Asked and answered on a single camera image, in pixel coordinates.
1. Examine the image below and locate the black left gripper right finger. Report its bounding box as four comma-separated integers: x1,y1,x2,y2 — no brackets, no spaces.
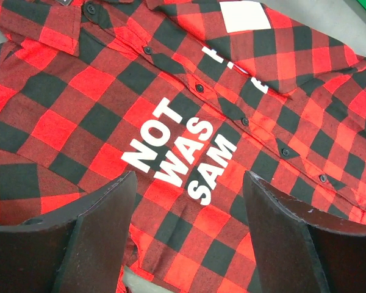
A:
243,171,366,292

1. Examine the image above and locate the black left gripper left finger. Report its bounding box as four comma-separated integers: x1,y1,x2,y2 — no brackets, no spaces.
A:
0,172,137,292

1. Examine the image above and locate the red black plaid shirt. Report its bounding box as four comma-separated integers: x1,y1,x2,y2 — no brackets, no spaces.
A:
0,1,366,292

